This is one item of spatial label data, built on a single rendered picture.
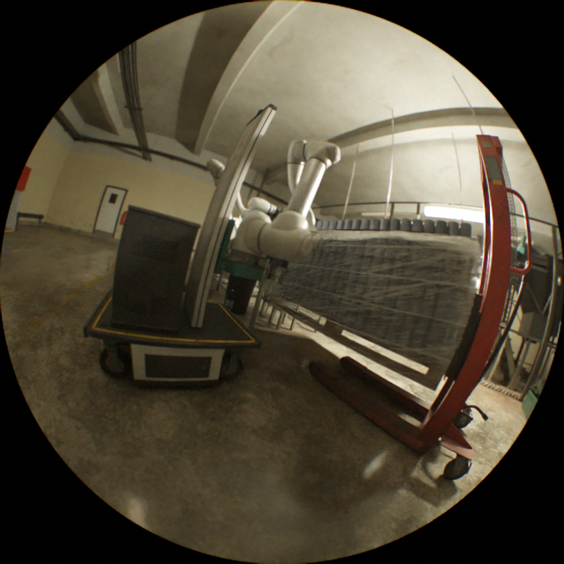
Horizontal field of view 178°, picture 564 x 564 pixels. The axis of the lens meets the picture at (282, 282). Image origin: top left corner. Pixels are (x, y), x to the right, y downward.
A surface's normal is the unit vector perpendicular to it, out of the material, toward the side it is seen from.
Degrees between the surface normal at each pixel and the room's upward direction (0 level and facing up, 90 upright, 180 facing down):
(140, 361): 90
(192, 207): 90
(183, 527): 0
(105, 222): 90
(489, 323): 90
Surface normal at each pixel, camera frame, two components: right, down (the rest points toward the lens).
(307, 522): 0.29, -0.96
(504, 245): -0.80, -0.19
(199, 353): 0.60, 0.24
